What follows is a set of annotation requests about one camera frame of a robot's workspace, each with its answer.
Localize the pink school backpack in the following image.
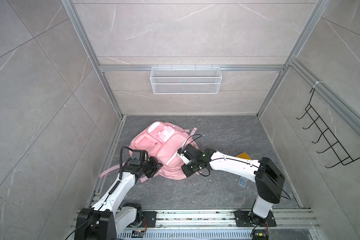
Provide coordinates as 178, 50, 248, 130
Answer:
98, 120, 199, 183

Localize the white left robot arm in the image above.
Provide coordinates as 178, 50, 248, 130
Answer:
72, 157, 163, 240

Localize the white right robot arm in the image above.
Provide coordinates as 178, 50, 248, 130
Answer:
177, 144, 285, 220

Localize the clear plastic eraser box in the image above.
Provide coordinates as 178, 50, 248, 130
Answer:
239, 177, 248, 188

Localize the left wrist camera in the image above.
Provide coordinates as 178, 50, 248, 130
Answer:
129, 150, 149, 166

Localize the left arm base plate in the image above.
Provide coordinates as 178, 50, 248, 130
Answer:
130, 211, 157, 228

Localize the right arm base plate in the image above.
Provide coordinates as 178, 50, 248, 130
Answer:
233, 210, 277, 227

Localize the white wire mesh basket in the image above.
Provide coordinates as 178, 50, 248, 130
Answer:
150, 67, 223, 95

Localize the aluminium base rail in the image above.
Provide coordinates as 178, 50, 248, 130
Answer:
147, 209, 320, 230

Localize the black wire hook rack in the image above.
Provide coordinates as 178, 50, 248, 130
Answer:
296, 88, 360, 169

